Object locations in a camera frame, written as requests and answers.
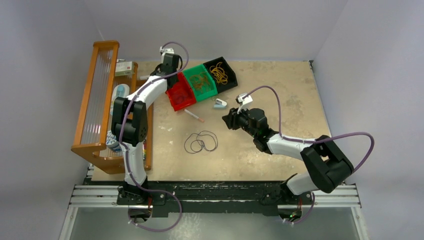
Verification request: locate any white stapler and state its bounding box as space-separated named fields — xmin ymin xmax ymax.
xmin=213 ymin=98 xmax=228 ymax=109

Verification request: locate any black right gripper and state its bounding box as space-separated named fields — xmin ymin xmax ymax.
xmin=222 ymin=104 xmax=258 ymax=138

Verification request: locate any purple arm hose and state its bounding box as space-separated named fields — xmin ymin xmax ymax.
xmin=243 ymin=85 xmax=376 ymax=226
xmin=118 ymin=41 xmax=190 ymax=233

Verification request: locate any purple right arm hose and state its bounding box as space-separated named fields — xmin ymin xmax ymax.
xmin=243 ymin=85 xmax=376 ymax=226

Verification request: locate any blue packaged item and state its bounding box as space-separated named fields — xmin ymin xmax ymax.
xmin=110 ymin=84 xmax=130 ymax=107

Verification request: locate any wooden rack frame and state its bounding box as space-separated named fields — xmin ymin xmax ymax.
xmin=71 ymin=40 xmax=145 ymax=174

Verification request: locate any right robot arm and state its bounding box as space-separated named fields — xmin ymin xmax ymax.
xmin=222 ymin=108 xmax=354 ymax=204

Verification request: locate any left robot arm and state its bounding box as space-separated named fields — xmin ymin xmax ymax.
xmin=111 ymin=53 xmax=183 ymax=205

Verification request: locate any yellow cable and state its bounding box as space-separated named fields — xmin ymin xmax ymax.
xmin=209 ymin=61 xmax=229 ymax=86

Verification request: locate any red plastic bin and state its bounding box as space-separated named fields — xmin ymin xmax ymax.
xmin=165 ymin=72 xmax=197 ymax=112

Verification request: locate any small white red box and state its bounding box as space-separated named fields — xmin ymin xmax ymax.
xmin=114 ymin=61 xmax=136 ymax=77

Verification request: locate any black plastic bin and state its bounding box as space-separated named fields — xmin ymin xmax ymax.
xmin=203 ymin=56 xmax=238 ymax=94

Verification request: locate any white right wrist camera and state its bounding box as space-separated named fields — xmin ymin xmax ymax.
xmin=236 ymin=92 xmax=253 ymax=114

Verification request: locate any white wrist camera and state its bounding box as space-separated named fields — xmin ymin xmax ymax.
xmin=236 ymin=92 xmax=253 ymax=114
xmin=159 ymin=46 xmax=175 ymax=56

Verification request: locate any green plastic bin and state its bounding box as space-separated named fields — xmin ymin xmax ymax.
xmin=182 ymin=64 xmax=218 ymax=102

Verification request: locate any round blue patterned object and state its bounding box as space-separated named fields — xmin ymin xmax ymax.
xmin=105 ymin=130 xmax=122 ymax=153

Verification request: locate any orange cable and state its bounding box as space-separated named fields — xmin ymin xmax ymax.
xmin=188 ymin=72 xmax=213 ymax=94

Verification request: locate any silver marker pink cap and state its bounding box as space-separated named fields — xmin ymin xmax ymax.
xmin=184 ymin=109 xmax=205 ymax=123

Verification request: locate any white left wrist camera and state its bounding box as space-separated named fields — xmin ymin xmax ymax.
xmin=159 ymin=46 xmax=175 ymax=56

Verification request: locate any purple left arm hose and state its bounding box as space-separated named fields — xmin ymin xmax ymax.
xmin=118 ymin=41 xmax=190 ymax=233

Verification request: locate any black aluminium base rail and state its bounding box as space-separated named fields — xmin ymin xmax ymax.
xmin=69 ymin=181 xmax=361 ymax=218

